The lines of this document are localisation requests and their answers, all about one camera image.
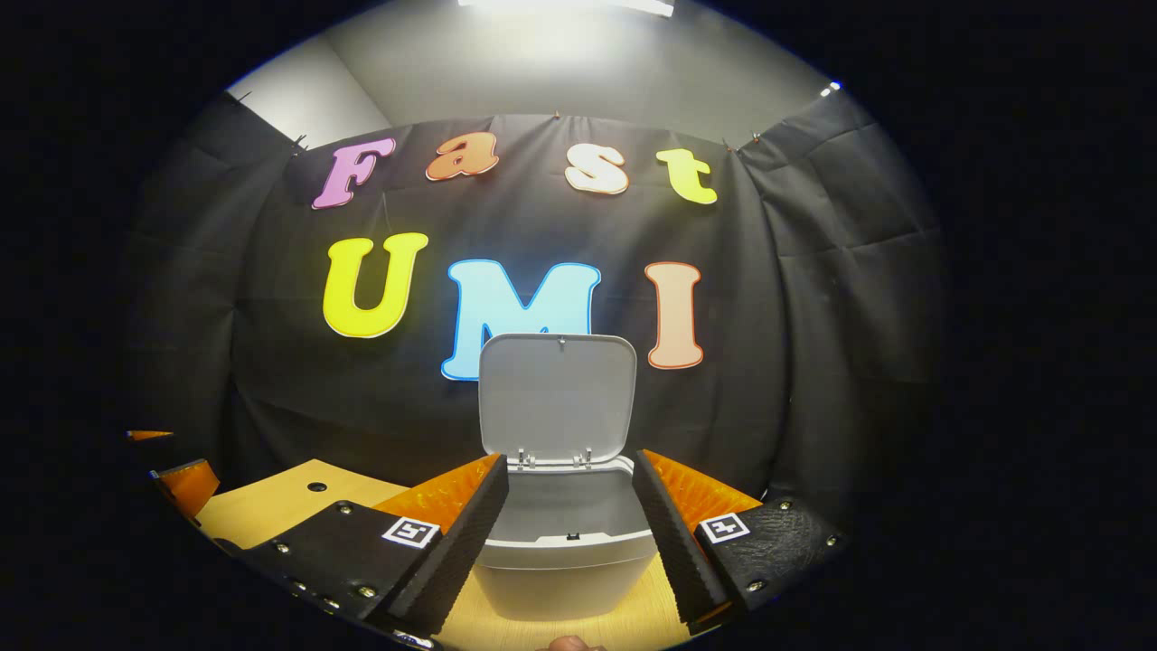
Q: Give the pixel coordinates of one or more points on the small ceiling light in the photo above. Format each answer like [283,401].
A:
[830,88]

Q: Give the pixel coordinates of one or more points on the small round silver disc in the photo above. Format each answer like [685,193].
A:
[414,639]

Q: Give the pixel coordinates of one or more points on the wooden desktop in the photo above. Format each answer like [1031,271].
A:
[271,506]

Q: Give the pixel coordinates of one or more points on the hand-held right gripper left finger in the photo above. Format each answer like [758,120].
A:
[456,561]

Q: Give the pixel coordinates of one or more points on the white desktop garbage bin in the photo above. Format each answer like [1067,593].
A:
[556,398]

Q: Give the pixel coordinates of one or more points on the black backdrop cloth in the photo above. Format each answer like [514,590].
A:
[316,398]

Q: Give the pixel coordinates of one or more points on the long ceiling light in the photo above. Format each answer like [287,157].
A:
[560,5]

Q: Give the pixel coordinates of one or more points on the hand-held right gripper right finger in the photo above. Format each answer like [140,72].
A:
[673,551]

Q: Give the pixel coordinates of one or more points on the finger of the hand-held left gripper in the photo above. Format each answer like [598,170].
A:
[190,488]
[149,435]

